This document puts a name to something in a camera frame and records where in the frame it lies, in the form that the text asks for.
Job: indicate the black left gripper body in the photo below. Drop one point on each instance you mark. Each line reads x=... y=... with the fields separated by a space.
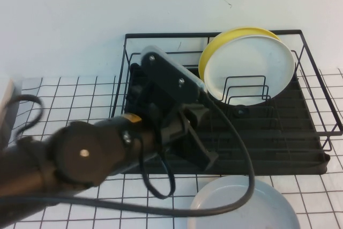
x=160 y=116

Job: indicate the white grid-pattern tablecloth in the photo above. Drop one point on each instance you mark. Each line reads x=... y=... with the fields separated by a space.
x=67 y=100

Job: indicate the grey-blue plate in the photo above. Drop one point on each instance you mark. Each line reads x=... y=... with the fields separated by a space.
x=268 y=207

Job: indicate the beige and grey box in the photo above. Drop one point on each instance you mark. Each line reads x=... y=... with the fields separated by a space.
x=6 y=97

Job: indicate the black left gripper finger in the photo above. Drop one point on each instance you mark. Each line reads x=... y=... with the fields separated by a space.
x=198 y=148

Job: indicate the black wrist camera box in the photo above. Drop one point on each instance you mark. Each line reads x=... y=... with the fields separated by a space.
x=166 y=76

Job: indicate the black plastic drip tray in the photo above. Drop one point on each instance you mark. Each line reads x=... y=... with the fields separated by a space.
x=281 y=137

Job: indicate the yellow plate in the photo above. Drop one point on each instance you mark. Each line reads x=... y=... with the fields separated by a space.
x=214 y=44

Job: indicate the white plate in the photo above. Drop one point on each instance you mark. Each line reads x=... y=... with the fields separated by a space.
x=249 y=60

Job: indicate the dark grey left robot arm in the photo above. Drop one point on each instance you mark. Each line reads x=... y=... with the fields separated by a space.
x=80 y=154

